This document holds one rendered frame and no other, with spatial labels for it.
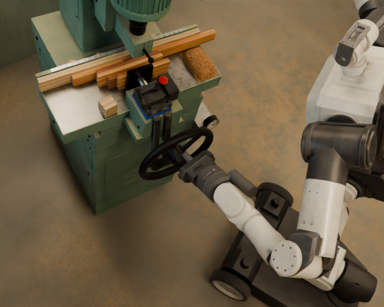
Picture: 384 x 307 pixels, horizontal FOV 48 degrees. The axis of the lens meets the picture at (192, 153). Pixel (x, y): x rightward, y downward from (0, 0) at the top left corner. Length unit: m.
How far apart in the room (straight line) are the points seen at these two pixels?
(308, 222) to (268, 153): 1.59
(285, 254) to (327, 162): 0.23
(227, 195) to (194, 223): 1.14
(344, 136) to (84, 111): 0.82
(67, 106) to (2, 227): 0.97
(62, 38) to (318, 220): 1.18
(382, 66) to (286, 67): 1.81
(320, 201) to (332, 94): 0.28
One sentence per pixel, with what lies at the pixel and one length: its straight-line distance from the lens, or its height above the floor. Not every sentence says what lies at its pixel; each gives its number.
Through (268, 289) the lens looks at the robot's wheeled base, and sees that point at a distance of 2.12.
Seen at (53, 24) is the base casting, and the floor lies 0.80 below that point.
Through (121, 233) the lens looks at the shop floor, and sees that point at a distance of 2.22.
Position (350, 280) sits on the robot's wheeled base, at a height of 0.35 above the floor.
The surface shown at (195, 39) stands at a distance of 1.63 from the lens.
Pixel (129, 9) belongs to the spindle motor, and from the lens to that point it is 1.26.
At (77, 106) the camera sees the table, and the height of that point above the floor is 0.90.
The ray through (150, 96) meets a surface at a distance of 1.37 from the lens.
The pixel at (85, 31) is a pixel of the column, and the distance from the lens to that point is 1.63.
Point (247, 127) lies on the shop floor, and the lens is 2.61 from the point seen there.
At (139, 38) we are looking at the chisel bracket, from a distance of 1.41.
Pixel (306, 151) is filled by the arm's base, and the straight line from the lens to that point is 1.04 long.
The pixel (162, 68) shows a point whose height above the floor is 0.94.
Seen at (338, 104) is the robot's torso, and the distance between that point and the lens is 1.12.
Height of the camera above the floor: 2.12
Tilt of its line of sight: 61 degrees down
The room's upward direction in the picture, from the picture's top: 23 degrees clockwise
